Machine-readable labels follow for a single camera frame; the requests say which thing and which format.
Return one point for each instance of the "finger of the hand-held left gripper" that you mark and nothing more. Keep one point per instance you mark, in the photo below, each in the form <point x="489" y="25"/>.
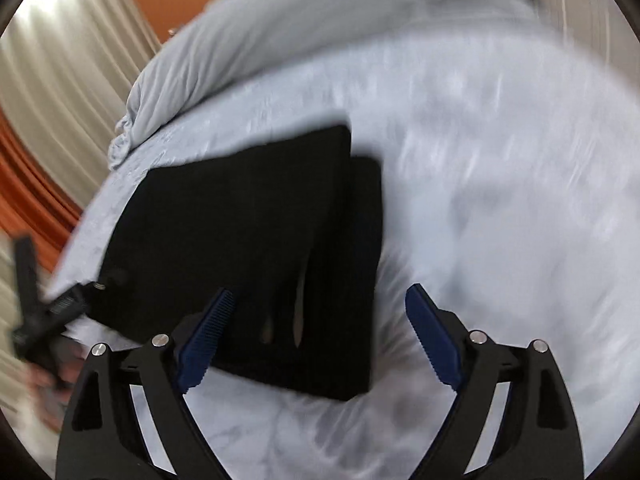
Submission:
<point x="75" y="300"/>
<point x="26" y="275"/>

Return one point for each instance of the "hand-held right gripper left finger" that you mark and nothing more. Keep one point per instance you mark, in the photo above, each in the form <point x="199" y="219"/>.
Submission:
<point x="210" y="332"/>

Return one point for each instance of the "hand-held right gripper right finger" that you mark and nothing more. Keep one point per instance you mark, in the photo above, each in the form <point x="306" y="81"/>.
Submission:
<point x="432" y="332"/>

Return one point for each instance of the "black pants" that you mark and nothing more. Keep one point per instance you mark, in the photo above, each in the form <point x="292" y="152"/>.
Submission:
<point x="225" y="210"/>

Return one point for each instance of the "person's left hand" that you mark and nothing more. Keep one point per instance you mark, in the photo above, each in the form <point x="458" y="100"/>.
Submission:
<point x="52" y="385"/>

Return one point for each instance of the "cream curtain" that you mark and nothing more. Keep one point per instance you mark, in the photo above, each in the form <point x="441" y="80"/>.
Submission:
<point x="565" y="5"/>
<point x="75" y="70"/>
<point x="7" y="320"/>

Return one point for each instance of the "orange curtain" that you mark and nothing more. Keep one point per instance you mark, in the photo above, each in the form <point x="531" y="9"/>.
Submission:
<point x="30" y="195"/>

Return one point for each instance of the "butterfly print bedsheet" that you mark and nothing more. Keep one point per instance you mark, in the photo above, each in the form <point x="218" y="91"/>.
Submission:
<point x="500" y="185"/>

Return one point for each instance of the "crumpled light grey cloth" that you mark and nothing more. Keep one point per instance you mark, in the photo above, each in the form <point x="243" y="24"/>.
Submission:
<point x="122" y="142"/>

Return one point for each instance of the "grey pillow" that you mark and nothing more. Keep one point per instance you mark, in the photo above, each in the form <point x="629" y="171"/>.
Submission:
<point x="260" y="45"/>

